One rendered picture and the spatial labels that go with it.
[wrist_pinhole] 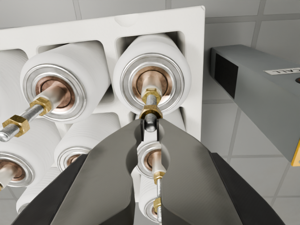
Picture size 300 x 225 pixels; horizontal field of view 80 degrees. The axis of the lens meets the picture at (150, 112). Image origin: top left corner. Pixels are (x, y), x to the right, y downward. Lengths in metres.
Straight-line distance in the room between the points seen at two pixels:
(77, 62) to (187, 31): 0.15
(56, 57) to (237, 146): 0.55
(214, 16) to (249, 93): 0.23
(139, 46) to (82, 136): 0.15
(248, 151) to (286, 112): 0.44
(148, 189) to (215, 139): 0.32
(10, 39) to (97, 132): 0.18
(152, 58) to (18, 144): 0.24
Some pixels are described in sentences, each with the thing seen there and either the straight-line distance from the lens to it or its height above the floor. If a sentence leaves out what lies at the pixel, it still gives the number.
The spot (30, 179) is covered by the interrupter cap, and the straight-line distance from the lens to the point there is 0.36.
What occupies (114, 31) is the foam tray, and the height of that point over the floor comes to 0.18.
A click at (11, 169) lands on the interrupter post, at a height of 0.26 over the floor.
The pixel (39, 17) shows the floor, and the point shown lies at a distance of 0.52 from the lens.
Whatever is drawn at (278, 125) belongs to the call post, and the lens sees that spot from 0.25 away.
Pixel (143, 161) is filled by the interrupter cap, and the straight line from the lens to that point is 0.28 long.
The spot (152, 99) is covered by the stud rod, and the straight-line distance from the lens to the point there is 0.17.
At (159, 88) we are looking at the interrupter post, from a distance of 0.19.
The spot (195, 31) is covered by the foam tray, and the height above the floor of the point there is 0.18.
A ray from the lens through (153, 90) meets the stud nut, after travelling 0.18.
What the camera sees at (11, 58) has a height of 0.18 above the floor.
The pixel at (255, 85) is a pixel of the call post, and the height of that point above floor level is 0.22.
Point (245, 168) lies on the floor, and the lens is 0.72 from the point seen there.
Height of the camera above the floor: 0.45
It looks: 62 degrees down
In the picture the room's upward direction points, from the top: 177 degrees counter-clockwise
